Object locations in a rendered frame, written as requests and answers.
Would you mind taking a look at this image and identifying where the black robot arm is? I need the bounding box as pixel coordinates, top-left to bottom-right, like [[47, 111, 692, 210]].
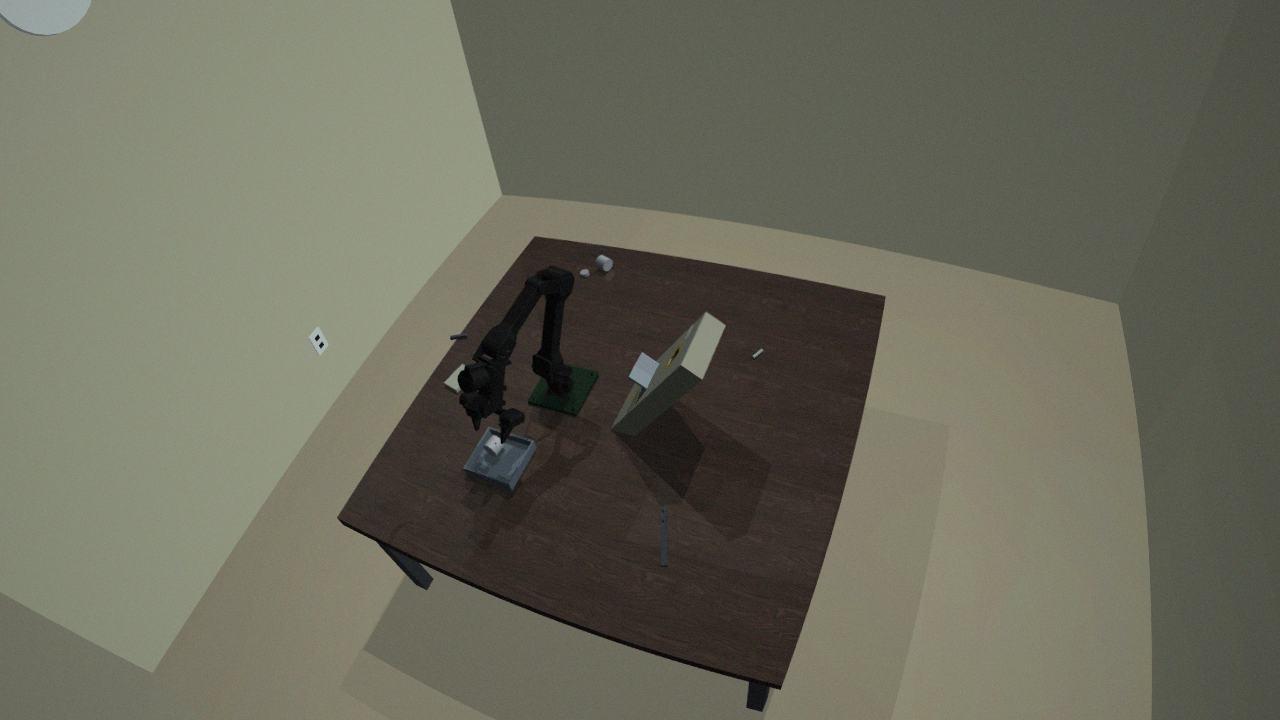
[[458, 265, 575, 421]]

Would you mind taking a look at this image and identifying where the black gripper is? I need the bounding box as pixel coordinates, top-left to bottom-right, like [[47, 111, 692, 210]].
[[460, 386, 525, 445]]

